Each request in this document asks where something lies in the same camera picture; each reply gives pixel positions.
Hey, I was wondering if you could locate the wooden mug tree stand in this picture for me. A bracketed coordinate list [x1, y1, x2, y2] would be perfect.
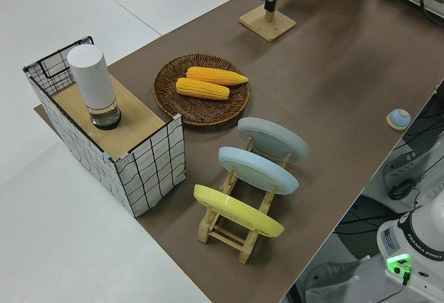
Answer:
[239, 4, 297, 43]

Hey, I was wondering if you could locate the yellow corn cob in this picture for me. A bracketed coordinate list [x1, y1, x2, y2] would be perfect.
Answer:
[176, 77, 231, 101]
[186, 67, 250, 87]

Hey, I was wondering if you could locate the brown table mat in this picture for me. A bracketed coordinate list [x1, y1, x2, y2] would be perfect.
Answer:
[33, 0, 444, 303]

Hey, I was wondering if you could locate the round brown wicker tray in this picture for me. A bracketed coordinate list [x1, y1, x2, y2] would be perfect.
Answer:
[153, 53, 251, 128]

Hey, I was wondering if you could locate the grey plate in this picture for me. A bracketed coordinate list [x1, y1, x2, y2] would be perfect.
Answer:
[237, 116, 310, 164]

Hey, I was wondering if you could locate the blue call bell wooden base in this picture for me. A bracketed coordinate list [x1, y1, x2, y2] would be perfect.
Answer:
[386, 108, 412, 130]

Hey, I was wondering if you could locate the light blue plate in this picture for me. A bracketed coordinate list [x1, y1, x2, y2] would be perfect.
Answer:
[218, 146, 300, 196]

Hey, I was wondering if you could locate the light wooden board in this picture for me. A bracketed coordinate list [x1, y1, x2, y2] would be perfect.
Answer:
[51, 73, 166, 155]

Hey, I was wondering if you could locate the white cylinder bottle glass base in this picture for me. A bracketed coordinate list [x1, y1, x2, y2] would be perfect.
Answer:
[67, 45, 123, 131]

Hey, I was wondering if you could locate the yellow plate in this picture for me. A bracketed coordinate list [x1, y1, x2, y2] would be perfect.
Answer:
[193, 184, 286, 239]

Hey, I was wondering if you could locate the white grid pattern storage box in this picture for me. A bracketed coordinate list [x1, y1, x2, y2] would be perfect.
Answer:
[23, 35, 187, 218]

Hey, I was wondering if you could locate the wooden plate rack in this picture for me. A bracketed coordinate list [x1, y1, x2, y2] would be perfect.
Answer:
[198, 136, 293, 265]

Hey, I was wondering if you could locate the white metal mounting bracket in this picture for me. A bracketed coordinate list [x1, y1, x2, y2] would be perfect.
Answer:
[305, 259, 382, 303]
[382, 150, 431, 188]

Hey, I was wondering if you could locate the black wire basket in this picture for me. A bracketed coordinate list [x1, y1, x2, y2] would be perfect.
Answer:
[36, 35, 95, 95]

